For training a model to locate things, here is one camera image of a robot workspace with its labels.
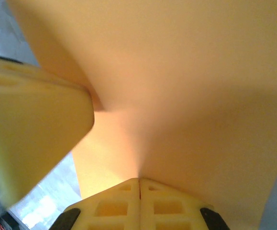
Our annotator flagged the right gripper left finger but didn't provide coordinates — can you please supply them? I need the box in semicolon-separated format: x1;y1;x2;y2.
53;178;141;230

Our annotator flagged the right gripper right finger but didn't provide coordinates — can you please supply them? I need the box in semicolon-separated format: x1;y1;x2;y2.
140;178;231;230

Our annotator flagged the orange paper sheet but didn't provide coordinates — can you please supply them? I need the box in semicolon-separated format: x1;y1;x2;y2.
8;0;277;230

